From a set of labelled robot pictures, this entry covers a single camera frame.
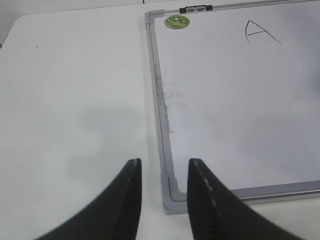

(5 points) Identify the white board with grey frame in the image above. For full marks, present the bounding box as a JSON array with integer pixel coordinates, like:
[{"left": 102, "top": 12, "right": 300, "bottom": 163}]
[{"left": 145, "top": 0, "right": 320, "bottom": 215}]

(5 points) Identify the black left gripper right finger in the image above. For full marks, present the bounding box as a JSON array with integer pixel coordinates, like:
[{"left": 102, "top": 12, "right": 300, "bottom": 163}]
[{"left": 187, "top": 158, "right": 320, "bottom": 240}]

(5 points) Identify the round green magnet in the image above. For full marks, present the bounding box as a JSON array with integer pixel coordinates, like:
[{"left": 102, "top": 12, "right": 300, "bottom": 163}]
[{"left": 164, "top": 15, "right": 190, "bottom": 30}]

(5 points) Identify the black board hanger clip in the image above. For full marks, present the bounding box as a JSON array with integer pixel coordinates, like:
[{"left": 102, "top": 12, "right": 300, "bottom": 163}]
[{"left": 179, "top": 5, "right": 213, "bottom": 14}]

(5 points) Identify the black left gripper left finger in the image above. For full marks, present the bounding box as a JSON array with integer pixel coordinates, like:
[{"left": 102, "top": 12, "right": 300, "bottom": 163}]
[{"left": 40, "top": 158, "right": 142, "bottom": 240}]

